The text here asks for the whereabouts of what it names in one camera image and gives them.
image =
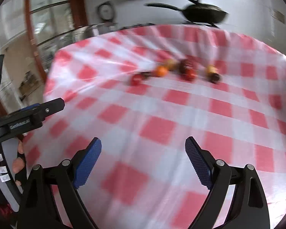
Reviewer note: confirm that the medium orange mandarin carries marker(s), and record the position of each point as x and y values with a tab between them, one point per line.
161	71

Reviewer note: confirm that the small red tomato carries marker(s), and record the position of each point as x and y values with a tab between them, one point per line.
190	75

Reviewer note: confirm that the dark wrinkled fruit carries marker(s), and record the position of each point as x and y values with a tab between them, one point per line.
214	78
146	75

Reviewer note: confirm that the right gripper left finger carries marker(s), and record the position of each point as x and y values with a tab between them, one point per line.
38	208

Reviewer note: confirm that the red white checkered tablecloth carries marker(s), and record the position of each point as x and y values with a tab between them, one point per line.
143	177

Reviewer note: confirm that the dark red wrinkled apple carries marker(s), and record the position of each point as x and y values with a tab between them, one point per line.
186	64

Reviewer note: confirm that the large red tomato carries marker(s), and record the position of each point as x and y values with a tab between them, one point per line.
136	79

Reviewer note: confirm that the yellow striped melon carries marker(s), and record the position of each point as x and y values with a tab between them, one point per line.
171	64
211	70

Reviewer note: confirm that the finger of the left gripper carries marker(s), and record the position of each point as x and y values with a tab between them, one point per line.
30	107
43	110

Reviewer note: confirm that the steel pot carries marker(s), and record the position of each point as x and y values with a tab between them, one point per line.
99	29

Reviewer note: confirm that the black frying pan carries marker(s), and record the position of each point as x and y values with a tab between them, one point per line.
197	12

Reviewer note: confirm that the wooden door frame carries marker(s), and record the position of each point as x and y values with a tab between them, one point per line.
32	42

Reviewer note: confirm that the person left hand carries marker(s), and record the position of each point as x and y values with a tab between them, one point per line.
18	163

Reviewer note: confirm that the round wall clock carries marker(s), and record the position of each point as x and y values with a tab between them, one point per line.
106	12

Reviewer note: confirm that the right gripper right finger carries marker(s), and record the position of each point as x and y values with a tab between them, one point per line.
248	208

